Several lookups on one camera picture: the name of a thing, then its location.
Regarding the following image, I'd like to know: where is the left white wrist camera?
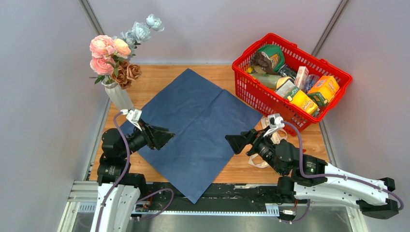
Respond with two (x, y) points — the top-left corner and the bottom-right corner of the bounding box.
(120, 107), (142, 131)

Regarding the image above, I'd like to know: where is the yellow green box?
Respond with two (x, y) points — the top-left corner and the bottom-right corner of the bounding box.
(284, 87), (319, 116)

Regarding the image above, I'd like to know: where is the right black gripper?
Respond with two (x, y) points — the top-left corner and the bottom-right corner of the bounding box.
(224, 126), (284, 176)

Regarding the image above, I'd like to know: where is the dark foil packet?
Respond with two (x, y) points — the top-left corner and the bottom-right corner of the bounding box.
(278, 64), (297, 79)

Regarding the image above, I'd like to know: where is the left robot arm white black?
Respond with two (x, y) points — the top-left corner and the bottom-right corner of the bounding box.
(90, 120), (175, 232)

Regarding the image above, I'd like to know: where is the olive green bottle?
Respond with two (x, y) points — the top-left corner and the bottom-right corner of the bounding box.
(251, 73), (293, 90)

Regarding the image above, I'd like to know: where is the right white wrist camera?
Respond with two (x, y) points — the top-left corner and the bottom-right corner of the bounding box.
(264, 114), (285, 137)

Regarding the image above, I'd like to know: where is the orange box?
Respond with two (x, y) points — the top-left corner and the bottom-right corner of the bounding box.
(307, 75), (340, 107)

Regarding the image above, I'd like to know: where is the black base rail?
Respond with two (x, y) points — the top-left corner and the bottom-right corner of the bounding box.
(69, 181), (359, 221)

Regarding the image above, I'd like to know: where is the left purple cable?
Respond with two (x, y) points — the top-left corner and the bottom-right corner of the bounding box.
(94, 112), (175, 232)

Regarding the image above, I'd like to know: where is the red shopping basket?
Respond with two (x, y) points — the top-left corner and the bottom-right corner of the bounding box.
(232, 33), (352, 131)

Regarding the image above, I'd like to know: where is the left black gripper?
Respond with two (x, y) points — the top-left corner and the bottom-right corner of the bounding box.
(120, 117), (176, 158)

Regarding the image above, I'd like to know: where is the brown crumpled bag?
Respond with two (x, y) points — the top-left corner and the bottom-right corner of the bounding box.
(250, 52), (278, 75)

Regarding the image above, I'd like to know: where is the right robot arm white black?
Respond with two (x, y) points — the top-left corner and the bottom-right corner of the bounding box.
(225, 129), (403, 219)

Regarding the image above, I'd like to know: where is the cream ribbon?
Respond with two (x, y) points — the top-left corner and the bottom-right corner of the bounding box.
(248, 117), (288, 168)

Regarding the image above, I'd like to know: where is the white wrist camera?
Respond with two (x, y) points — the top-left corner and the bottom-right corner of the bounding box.
(120, 107), (142, 131)
(264, 114), (285, 137)

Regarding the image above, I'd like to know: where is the pink rose flower stem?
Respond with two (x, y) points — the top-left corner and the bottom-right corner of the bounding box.
(114, 38), (131, 59)

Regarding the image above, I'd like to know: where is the blue pink flower stem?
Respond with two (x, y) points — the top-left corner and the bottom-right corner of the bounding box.
(111, 61), (142, 89)

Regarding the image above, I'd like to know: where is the blue wrapping paper sheet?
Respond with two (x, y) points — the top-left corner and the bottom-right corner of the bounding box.
(138, 69), (262, 203)

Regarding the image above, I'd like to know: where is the pink white box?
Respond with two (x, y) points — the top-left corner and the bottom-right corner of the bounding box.
(294, 66), (309, 89)

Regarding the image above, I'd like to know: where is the white ribbed vase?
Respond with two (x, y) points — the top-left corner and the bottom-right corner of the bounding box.
(102, 77), (134, 110)

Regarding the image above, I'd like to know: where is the clear plastic bottle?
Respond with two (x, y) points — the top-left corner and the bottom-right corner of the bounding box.
(302, 74), (320, 93)

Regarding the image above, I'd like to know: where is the green snack bag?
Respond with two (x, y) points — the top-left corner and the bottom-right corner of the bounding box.
(257, 44), (285, 72)

